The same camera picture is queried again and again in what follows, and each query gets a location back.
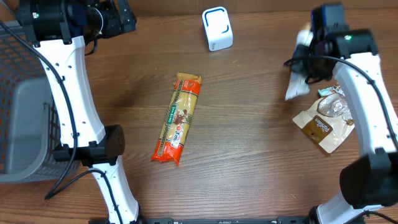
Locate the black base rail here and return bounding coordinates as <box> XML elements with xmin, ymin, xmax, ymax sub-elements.
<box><xmin>88</xmin><ymin>216</ymin><xmax>312</xmax><ymax>224</ymax></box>

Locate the red orange spaghetti pack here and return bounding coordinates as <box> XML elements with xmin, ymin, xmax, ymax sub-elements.
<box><xmin>152</xmin><ymin>73</ymin><xmax>202</xmax><ymax>164</ymax></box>

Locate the grey plastic mesh basket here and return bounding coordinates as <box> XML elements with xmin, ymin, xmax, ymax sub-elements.
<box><xmin>1</xmin><ymin>30</ymin><xmax>67</xmax><ymax>184</ymax></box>

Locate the beige bread snack bag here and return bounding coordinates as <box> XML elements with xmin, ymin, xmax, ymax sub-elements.
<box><xmin>293</xmin><ymin>83</ymin><xmax>355</xmax><ymax>154</ymax></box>

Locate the teal tissue wipes pack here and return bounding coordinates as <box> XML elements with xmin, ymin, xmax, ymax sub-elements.
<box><xmin>318</xmin><ymin>87</ymin><xmax>335</xmax><ymax>97</ymax></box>

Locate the white barcode scanner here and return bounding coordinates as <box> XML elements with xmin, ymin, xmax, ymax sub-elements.
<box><xmin>201</xmin><ymin>6</ymin><xmax>233</xmax><ymax>52</ymax></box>

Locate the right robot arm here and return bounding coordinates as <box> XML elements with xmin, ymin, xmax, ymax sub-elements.
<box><xmin>284</xmin><ymin>29</ymin><xmax>397</xmax><ymax>223</ymax></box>

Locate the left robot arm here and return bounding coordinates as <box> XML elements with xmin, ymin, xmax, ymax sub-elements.
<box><xmin>17</xmin><ymin>0</ymin><xmax>139</xmax><ymax>223</ymax></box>

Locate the white cream tube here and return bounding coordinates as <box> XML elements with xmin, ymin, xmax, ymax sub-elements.
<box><xmin>285</xmin><ymin>30</ymin><xmax>313</xmax><ymax>100</ymax></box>

